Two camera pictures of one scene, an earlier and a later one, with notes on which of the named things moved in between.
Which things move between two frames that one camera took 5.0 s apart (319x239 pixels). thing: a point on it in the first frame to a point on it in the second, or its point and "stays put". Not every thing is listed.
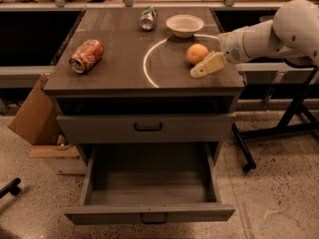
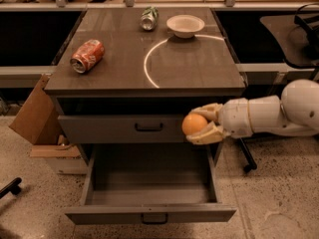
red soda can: x=86 y=55 stays put
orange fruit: x=196 y=53 to x=192 y=122
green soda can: x=148 y=19 stays put
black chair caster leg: x=11 y=187 stays put
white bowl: x=183 y=25 stays put
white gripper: x=232 y=48 to x=234 y=118
